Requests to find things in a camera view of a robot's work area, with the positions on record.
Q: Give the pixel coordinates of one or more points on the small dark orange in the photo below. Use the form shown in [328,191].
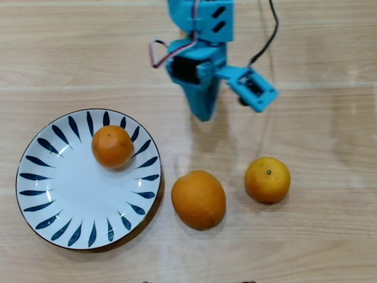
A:
[112,147]

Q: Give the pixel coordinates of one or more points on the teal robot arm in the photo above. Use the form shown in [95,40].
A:
[206,17]

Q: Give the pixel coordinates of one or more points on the white plate with blue strokes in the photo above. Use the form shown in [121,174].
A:
[82,200]

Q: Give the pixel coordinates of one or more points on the teal gripper with servo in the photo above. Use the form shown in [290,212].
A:
[197,88]

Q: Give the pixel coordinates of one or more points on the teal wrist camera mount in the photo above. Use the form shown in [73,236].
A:
[256,91]

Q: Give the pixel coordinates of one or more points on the round orange with stem dot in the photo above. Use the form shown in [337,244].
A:
[267,185]

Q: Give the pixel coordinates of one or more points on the large oval orange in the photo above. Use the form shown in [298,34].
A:
[198,200]

